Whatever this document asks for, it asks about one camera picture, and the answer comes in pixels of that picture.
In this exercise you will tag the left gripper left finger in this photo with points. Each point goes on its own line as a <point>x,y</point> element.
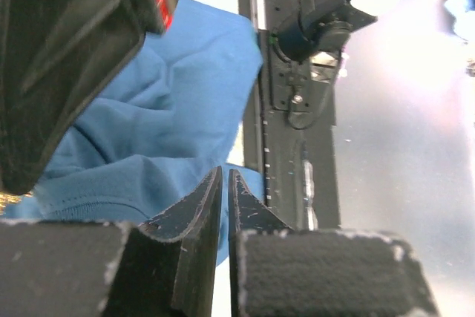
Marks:
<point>164,267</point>

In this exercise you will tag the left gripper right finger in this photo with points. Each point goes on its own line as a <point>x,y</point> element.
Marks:
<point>277,271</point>

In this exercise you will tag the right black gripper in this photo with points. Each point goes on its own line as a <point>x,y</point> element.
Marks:
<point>56,56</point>

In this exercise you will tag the dark blue t-shirt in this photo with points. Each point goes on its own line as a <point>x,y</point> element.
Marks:
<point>158,128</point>

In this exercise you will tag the gold flower brooch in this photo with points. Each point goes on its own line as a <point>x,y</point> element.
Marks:
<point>7,199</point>

